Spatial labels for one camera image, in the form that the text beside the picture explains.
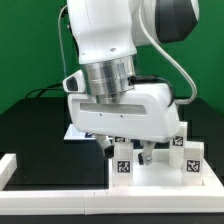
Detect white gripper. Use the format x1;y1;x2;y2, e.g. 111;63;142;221
63;70;180;166

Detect white square tabletop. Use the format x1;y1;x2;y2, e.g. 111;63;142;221
109;149;224;195

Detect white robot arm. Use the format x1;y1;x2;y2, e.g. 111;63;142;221
63;0;199;165

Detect white U-shaped obstacle fence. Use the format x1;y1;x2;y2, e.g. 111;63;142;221
0;154;224;215

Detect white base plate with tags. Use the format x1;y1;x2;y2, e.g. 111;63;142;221
64;124;95;141

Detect black cables on table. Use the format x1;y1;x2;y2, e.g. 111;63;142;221
25;83;68;99

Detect grey cable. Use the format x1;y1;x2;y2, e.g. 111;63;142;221
57;3;73;76

